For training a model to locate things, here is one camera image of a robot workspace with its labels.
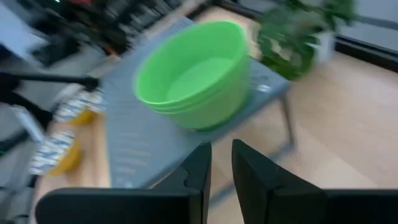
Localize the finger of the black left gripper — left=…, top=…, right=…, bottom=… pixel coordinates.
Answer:
left=52, top=74, right=101, bottom=92

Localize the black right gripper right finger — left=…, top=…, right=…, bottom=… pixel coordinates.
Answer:
left=231, top=139, right=326, bottom=224

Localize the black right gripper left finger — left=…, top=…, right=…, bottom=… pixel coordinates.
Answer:
left=155, top=141, right=213, bottom=224

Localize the yellow bowl blue floral inside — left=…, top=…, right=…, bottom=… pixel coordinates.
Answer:
left=52, top=88, right=106, bottom=126
left=29, top=129, right=84, bottom=177

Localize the grey perforated metal table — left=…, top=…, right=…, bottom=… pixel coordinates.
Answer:
left=101, top=15, right=298, bottom=190

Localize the green leafy plant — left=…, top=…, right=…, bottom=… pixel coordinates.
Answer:
left=257, top=0, right=358, bottom=81

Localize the white plant pot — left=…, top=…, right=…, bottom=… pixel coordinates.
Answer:
left=310, top=30, right=337, bottom=65

